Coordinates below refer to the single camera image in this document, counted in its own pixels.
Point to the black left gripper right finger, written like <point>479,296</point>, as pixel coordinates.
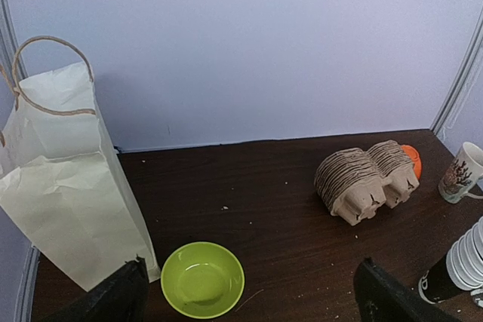
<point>380,297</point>

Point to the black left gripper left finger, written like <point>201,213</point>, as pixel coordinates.
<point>120,297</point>

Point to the stack of white paper cups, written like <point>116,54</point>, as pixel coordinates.
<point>457,272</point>

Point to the white paper takeout bag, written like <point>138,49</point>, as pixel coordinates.
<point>61,180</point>

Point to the green plastic bowl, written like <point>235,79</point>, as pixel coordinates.
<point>202,280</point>

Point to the stack of cardboard cup carriers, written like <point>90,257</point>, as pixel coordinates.
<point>353,183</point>

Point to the ceramic mug with tree print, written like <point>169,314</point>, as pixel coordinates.
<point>462,175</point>

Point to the orange plastic bowl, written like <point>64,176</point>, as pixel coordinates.
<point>414,155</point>

